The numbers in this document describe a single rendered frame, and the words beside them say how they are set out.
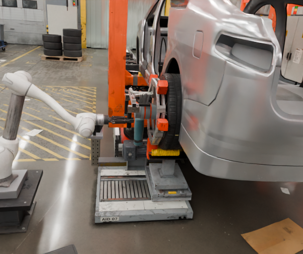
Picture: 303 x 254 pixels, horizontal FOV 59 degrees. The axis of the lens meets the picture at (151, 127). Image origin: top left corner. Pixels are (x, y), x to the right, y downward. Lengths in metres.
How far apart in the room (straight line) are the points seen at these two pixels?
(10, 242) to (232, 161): 1.69
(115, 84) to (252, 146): 1.61
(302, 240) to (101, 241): 1.62
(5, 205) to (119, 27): 1.72
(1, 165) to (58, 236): 0.68
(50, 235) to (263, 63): 1.90
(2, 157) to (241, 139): 1.66
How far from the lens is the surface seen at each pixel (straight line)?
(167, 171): 2.57
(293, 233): 2.70
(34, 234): 2.39
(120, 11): 2.62
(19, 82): 2.09
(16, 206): 2.19
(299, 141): 1.53
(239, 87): 1.37
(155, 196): 2.45
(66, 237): 2.31
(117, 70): 2.66
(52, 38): 10.52
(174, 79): 2.18
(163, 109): 2.06
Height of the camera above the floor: 1.58
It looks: 22 degrees down
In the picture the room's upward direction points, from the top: 4 degrees clockwise
